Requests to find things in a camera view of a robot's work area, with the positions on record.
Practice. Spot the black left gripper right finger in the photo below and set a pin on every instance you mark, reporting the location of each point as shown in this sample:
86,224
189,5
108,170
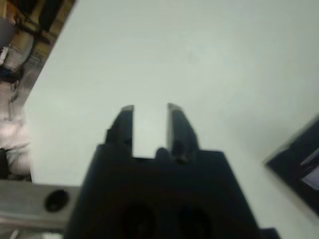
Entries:
179,134

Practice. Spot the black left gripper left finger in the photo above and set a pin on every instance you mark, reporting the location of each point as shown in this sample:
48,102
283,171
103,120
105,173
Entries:
124,129

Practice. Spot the black box lid with window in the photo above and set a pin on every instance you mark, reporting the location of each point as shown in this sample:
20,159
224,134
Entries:
296,169

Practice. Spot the person in pale pink clothing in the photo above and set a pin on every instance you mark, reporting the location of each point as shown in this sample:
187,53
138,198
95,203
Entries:
15,129

